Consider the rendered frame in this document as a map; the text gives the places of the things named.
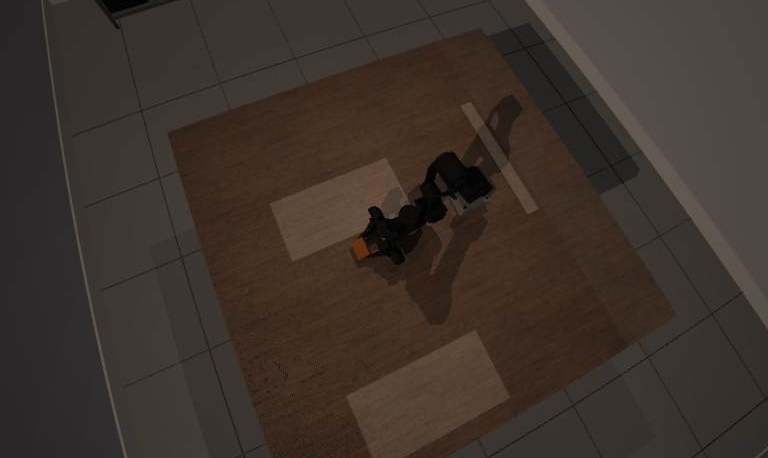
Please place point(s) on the orange block with black square face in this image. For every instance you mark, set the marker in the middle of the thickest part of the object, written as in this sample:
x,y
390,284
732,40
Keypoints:
x,y
361,248

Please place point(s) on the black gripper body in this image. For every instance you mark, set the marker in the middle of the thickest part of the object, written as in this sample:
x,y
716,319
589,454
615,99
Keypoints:
x,y
395,253

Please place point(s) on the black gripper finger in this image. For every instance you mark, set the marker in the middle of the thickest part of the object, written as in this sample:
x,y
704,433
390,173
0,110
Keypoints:
x,y
382,252
370,229

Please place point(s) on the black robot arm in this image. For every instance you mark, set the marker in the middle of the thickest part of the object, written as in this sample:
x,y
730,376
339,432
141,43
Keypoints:
x,y
470,182

